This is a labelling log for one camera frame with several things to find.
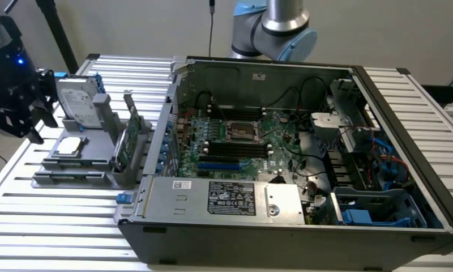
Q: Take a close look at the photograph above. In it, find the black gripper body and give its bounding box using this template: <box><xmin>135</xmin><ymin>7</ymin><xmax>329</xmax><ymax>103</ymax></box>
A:
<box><xmin>0</xmin><ymin>15</ymin><xmax>42</xmax><ymax>114</ymax></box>

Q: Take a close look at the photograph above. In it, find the black RAM slot bank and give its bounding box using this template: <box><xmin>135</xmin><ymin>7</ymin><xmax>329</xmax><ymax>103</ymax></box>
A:
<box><xmin>205</xmin><ymin>141</ymin><xmax>271</xmax><ymax>159</ymax></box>
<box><xmin>206</xmin><ymin>105</ymin><xmax>267</xmax><ymax>120</ymax></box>

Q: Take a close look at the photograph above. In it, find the silver hard disk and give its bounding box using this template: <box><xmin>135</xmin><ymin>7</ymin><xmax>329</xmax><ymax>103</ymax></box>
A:
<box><xmin>55</xmin><ymin>78</ymin><xmax>99</xmax><ymax>127</ymax></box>

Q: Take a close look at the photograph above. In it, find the blue disk carrier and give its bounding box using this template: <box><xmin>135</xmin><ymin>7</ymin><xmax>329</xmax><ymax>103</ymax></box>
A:
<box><xmin>53</xmin><ymin>71</ymin><xmax>106</xmax><ymax>95</ymax></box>

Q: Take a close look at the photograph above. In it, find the silver CPU chip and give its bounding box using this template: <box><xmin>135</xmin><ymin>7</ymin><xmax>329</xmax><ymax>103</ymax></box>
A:
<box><xmin>57</xmin><ymin>137</ymin><xmax>87</xmax><ymax>156</ymax></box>

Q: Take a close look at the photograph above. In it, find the black tripod pole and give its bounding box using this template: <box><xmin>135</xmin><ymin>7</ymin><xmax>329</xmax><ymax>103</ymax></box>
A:
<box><xmin>38</xmin><ymin>0</ymin><xmax>79</xmax><ymax>76</ymax></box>

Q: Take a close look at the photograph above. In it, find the grey parts rack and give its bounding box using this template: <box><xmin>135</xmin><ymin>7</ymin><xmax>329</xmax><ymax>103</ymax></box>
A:
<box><xmin>30</xmin><ymin>95</ymin><xmax>154</xmax><ymax>191</ymax></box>

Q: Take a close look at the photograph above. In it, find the green graphics card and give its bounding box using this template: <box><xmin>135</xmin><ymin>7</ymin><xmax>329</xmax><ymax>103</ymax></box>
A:
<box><xmin>111</xmin><ymin>93</ymin><xmax>145</xmax><ymax>172</ymax></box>

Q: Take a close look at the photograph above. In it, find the blue expansion slot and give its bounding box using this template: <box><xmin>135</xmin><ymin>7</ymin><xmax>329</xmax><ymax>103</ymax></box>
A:
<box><xmin>197</xmin><ymin>162</ymin><xmax>241</xmax><ymax>173</ymax></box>

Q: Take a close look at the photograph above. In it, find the metal CPU socket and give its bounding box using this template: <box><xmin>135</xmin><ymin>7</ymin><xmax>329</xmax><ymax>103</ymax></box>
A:
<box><xmin>223</xmin><ymin>120</ymin><xmax>261</xmax><ymax>142</ymax></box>

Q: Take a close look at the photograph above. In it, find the silver power supply unit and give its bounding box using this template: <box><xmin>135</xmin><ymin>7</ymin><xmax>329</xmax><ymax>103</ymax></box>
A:
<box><xmin>133</xmin><ymin>176</ymin><xmax>307</xmax><ymax>225</ymax></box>

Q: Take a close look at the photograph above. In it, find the green motherboard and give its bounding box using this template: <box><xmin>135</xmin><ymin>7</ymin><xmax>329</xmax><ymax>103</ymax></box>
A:
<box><xmin>174</xmin><ymin>109</ymin><xmax>325</xmax><ymax>185</ymax></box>

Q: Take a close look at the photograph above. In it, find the grey fan shroud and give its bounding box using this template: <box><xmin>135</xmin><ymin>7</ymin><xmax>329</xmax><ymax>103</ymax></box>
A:
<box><xmin>309</xmin><ymin>112</ymin><xmax>353</xmax><ymax>138</ymax></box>

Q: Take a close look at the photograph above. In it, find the metal drive cage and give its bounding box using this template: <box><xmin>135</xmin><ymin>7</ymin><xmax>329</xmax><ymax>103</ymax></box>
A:
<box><xmin>326</xmin><ymin>78</ymin><xmax>365</xmax><ymax>121</ymax></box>

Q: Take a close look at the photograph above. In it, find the black open PC case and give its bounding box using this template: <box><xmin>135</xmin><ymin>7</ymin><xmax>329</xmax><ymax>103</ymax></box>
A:
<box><xmin>117</xmin><ymin>55</ymin><xmax>453</xmax><ymax>266</ymax></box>

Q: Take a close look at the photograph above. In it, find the blue-grey disk bay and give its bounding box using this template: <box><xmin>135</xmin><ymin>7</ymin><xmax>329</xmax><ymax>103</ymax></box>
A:
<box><xmin>330</xmin><ymin>186</ymin><xmax>427</xmax><ymax>228</ymax></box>

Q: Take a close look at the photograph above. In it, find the black looped wire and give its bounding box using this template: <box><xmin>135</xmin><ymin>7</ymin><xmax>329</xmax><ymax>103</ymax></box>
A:
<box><xmin>194</xmin><ymin>90</ymin><xmax>213</xmax><ymax>112</ymax></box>

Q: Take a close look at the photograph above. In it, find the thin black hanging cable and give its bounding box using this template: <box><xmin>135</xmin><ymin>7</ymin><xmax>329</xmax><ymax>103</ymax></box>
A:
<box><xmin>206</xmin><ymin>0</ymin><xmax>217</xmax><ymax>57</ymax></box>

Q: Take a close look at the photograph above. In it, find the black long wire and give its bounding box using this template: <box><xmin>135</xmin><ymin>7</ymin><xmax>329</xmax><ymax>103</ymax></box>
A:
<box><xmin>285</xmin><ymin>76</ymin><xmax>330</xmax><ymax>112</ymax></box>

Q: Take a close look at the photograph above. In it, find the blue wire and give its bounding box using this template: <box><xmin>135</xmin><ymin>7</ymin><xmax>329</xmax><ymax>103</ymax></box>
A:
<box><xmin>365</xmin><ymin>135</ymin><xmax>401</xmax><ymax>190</ymax></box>

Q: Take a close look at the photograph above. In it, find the red wire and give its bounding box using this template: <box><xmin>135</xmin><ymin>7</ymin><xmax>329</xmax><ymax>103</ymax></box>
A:
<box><xmin>387</xmin><ymin>157</ymin><xmax>409</xmax><ymax>182</ymax></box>

